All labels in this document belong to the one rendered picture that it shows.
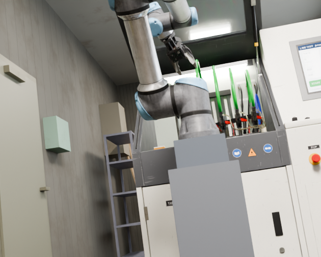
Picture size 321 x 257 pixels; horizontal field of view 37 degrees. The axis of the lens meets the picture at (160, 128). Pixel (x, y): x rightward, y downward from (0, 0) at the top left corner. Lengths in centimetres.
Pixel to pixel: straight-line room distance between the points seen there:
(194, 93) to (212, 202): 39
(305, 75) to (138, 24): 113
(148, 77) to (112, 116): 610
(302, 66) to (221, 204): 115
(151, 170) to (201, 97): 59
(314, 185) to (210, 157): 66
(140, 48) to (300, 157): 90
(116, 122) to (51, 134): 283
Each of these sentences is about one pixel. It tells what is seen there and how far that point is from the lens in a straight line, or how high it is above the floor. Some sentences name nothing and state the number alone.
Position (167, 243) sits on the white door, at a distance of 219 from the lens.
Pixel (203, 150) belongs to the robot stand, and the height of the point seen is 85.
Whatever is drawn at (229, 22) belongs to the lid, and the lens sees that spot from 267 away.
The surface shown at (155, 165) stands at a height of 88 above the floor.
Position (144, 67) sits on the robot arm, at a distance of 171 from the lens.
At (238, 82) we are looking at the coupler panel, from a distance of 277.
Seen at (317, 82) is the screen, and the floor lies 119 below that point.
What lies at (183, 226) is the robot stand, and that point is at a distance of 162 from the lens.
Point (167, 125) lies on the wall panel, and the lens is 276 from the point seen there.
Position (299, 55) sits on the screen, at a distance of 259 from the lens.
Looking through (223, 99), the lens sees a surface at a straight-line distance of 275.
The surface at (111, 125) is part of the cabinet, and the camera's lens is 779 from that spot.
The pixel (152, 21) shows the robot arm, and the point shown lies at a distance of 200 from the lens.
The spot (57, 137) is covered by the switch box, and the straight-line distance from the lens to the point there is 506.
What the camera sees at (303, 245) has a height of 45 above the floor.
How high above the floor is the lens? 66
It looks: 10 degrees up
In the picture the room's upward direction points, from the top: 8 degrees counter-clockwise
